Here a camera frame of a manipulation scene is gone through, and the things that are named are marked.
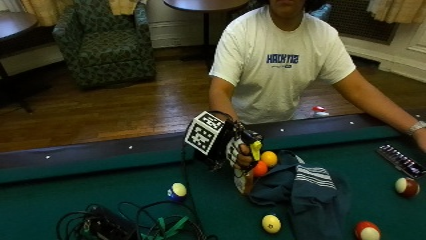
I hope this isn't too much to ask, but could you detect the orange billiard ball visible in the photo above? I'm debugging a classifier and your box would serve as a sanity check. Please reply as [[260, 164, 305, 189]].
[[252, 160, 271, 178]]

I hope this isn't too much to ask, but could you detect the yellow billiard ball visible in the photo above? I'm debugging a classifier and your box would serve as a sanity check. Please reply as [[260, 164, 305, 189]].
[[260, 150, 280, 168], [260, 214, 284, 235]]

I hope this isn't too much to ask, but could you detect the white cube of black markers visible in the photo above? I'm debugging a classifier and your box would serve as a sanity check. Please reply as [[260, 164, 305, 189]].
[[183, 110, 227, 156]]

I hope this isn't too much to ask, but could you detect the blue striped billiard ball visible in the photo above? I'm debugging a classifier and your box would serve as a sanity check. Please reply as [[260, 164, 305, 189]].
[[167, 182, 190, 202]]

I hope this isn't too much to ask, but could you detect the blue cloth with white stripes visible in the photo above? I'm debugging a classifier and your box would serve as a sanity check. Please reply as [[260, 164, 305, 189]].
[[248, 149, 353, 240]]

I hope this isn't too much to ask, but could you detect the red and white toy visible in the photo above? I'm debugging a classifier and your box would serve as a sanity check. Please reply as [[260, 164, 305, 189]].
[[309, 105, 332, 119]]

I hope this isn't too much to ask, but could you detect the person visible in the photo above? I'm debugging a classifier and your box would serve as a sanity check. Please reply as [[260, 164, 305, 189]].
[[208, 0, 426, 153]]

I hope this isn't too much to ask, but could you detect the red striped billiard ball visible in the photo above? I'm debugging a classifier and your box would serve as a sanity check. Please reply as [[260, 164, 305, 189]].
[[353, 220, 383, 240]]

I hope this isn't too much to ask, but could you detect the black tray of shiny pieces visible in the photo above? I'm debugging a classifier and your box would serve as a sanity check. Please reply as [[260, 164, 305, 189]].
[[376, 143, 426, 180]]

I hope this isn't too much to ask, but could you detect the black electronics box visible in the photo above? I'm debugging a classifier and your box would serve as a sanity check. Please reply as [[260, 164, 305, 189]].
[[83, 204, 140, 240]]

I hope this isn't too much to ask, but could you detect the maroon striped billiard ball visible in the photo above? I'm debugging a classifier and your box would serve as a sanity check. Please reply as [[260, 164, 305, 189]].
[[395, 176, 421, 199]]

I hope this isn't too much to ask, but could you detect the silver wrist watch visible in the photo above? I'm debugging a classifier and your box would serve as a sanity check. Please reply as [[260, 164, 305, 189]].
[[406, 120, 426, 136]]

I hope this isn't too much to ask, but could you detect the green patterned armchair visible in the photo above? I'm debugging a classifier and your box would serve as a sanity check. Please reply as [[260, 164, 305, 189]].
[[51, 0, 159, 90]]

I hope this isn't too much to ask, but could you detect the round dark wooden table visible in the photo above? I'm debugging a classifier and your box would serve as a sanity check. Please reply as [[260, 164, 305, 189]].
[[162, 0, 252, 62]]

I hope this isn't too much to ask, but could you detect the dark radiator grille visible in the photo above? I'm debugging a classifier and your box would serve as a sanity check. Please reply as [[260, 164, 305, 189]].
[[325, 0, 401, 46]]

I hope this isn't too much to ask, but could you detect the yellow curtain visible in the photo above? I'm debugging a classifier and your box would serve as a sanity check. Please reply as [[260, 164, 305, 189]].
[[19, 0, 142, 27], [367, 0, 426, 25]]

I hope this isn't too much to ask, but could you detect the dark wooden side table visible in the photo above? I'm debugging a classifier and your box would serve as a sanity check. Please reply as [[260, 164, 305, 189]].
[[0, 11, 64, 115]]

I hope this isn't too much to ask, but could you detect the green strap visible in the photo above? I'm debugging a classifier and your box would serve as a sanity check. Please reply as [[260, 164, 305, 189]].
[[140, 215, 191, 240]]

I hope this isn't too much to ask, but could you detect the bundle of black cables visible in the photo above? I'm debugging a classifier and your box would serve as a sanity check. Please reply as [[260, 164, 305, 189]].
[[55, 199, 220, 240]]

